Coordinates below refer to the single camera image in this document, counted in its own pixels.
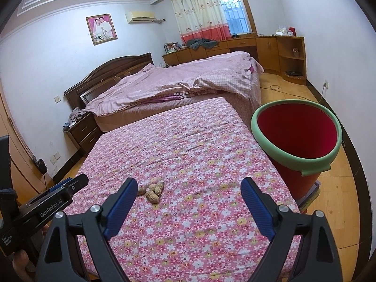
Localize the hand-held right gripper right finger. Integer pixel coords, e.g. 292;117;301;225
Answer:
240;177;343;282

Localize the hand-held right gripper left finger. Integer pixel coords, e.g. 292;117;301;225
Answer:
35;178;138;282

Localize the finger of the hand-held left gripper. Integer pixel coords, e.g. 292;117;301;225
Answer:
44;174;89;197

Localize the red bucket with green rim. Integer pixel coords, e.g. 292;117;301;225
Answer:
251;100;343;200

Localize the person's left hand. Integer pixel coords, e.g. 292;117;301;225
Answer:
12;249;37;282

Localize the black hanging device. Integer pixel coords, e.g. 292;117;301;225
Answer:
33;158;48;174

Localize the dark wooden nightstand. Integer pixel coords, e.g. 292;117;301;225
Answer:
63;112;102;156

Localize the light wooden wardrobe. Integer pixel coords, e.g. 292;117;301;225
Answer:
0;91;47;200

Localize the pile of pale clothes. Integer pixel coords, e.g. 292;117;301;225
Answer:
68;108;89;124

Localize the pink floral sheet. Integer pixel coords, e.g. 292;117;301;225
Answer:
63;97;303;282

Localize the dark wooden bed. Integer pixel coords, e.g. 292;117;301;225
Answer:
64;52;265;133

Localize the pink checked duvet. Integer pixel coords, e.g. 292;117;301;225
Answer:
85;51;264;116

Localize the long wooden cabinet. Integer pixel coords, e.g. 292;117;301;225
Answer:
162;35;306;85

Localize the grey clothes heap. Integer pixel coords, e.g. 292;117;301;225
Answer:
186;38;218;50

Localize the barred window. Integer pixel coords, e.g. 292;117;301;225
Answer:
214;0;257;34

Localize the white and red curtain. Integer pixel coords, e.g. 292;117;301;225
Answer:
170;0;231;45

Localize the long floor cable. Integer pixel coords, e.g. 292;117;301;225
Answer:
260;85;326;103

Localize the framed wall photo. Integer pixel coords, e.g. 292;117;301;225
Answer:
86;14;118;46

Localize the wall air conditioner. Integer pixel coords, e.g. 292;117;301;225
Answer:
125;11;156;24

